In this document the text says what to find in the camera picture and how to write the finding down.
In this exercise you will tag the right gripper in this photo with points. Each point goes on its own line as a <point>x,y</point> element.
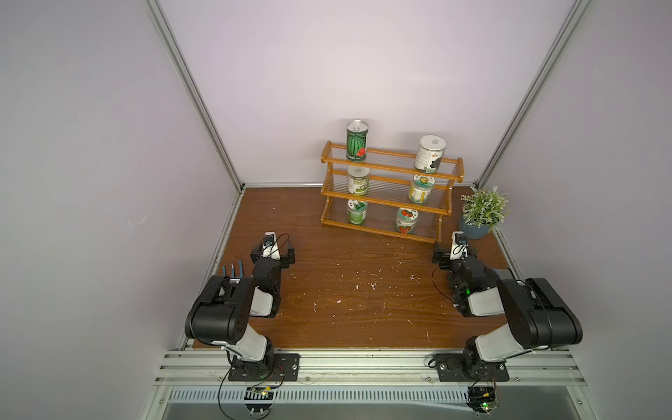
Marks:
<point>441,258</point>

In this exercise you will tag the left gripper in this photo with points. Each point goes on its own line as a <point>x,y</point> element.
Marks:
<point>284,262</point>

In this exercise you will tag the strawberry seed can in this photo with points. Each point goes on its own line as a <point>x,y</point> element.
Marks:
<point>406,220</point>

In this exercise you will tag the yellow green lidded seed jar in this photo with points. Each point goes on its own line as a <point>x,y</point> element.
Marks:
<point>421,187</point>

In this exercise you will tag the white black seed can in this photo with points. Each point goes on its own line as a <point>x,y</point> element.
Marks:
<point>431,150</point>

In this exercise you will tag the white green seed can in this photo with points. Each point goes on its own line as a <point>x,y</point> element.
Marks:
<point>358,180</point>

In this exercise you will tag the watermelon seed can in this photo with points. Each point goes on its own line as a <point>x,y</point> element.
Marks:
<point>356,140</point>

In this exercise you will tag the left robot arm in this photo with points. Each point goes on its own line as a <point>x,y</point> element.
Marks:
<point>220,314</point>

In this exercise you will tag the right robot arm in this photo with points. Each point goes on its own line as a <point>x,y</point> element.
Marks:
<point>536,316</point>

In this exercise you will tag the wooden three-tier shelf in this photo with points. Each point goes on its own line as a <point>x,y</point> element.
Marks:
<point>389,184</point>

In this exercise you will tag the green seed can bottom left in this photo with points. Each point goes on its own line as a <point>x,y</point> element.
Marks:
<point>357,211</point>

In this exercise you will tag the potted green plant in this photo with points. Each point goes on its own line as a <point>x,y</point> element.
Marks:
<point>482,210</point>

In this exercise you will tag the left controller board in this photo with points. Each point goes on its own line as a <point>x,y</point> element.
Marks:
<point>258,401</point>

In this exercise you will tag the controller board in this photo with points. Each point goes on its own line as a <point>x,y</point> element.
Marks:
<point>482,400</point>
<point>258,401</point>

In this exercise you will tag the right controller board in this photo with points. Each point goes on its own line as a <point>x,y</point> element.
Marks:
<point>482,400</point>

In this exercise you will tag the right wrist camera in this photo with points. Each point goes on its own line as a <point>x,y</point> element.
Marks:
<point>459,243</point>

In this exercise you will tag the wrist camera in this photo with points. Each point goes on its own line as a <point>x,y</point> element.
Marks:
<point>270,246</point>
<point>459,243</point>

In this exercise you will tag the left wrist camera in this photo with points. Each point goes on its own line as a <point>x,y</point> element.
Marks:
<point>270,246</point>

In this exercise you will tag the blue garden fork yellow handle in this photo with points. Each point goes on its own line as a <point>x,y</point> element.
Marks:
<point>233,270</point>

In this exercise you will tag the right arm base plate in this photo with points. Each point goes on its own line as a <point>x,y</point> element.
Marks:
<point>453,367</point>

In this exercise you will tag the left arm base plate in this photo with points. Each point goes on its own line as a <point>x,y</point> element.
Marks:
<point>281,367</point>

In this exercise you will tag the aluminium rail frame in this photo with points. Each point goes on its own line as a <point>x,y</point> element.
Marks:
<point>368,376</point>

